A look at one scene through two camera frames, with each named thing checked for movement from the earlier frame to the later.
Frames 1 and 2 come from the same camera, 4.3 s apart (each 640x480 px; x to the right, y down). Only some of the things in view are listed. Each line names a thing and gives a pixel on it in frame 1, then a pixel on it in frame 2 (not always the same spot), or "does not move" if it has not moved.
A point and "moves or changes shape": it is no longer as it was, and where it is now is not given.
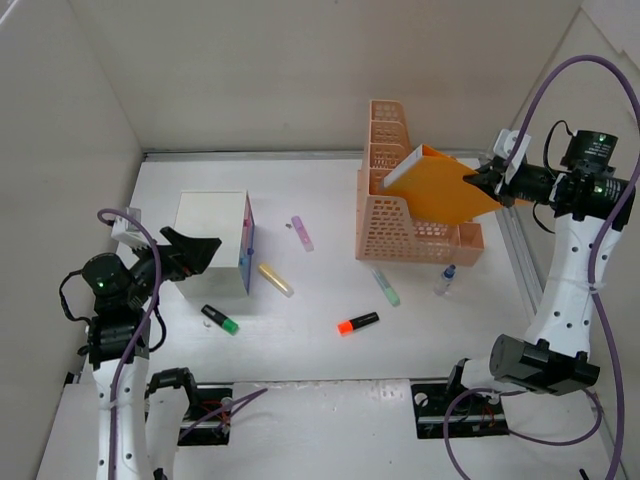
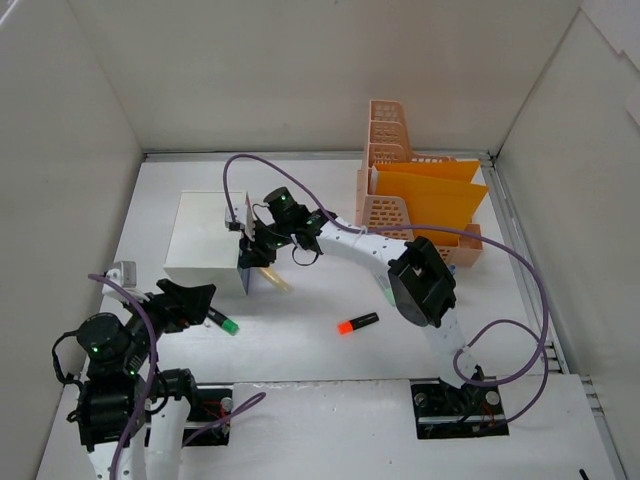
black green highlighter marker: [221, 320] does not move
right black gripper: [501, 173] → [258, 245]
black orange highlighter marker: [347, 327] does not move
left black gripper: [170, 258] → [170, 304]
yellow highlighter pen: [267, 273] does not move
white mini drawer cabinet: [226, 215] does not move
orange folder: [432, 185] moves or changes shape
